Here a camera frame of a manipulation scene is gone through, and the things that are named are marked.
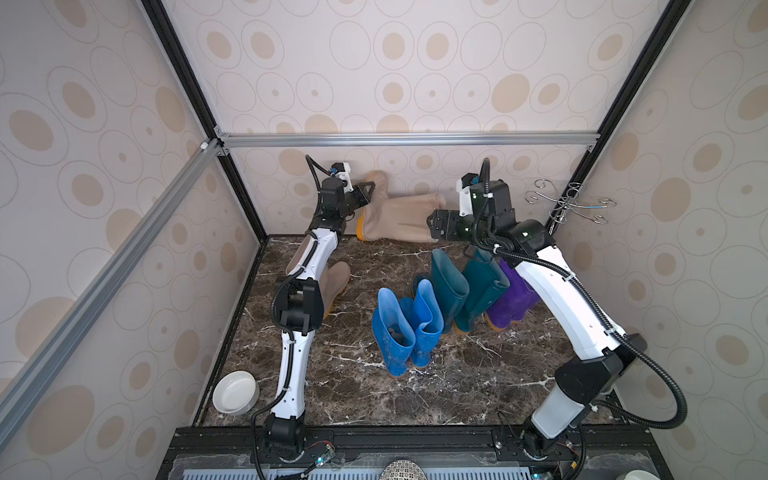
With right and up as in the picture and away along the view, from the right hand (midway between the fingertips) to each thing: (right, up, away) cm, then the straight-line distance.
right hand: (454, 217), depth 74 cm
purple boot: (+17, -29, +18) cm, 38 cm away
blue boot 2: (-8, -24, -5) cm, 26 cm away
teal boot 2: (+8, -16, +1) cm, 18 cm away
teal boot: (-1, -17, -1) cm, 17 cm away
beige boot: (-14, +2, +15) cm, 21 cm away
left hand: (-18, +15, +17) cm, 29 cm away
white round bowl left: (-58, -47, +7) cm, 75 cm away
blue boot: (-15, -31, +7) cm, 35 cm away
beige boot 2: (-35, -16, +28) cm, 48 cm away
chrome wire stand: (+35, +6, +11) cm, 37 cm away
